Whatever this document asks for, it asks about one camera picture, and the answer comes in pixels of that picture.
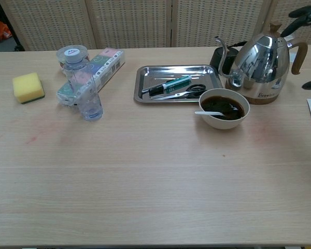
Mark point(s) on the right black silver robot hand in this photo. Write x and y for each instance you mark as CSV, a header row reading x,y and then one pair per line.
x,y
308,18

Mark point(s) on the white plastic spoon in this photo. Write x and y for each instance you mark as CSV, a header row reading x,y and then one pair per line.
x,y
207,113

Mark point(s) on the small black teapot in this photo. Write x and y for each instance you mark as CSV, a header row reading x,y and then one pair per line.
x,y
217,59

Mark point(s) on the stainless steel tray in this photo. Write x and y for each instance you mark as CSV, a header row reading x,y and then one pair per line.
x,y
145,75

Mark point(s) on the thin black pen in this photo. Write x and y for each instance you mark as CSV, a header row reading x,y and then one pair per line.
x,y
147,90

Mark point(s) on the woven folding screen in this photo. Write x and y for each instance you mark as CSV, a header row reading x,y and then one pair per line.
x,y
132,23

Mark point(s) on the long colourful printed box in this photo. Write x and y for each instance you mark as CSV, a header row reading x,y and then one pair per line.
x,y
109,64

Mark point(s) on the clear plastic water bottle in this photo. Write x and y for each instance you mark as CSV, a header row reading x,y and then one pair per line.
x,y
85,88

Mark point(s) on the yellow sponge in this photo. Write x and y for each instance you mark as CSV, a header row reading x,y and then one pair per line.
x,y
27,86

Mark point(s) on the orange black bag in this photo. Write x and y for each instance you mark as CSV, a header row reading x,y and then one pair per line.
x,y
0,29

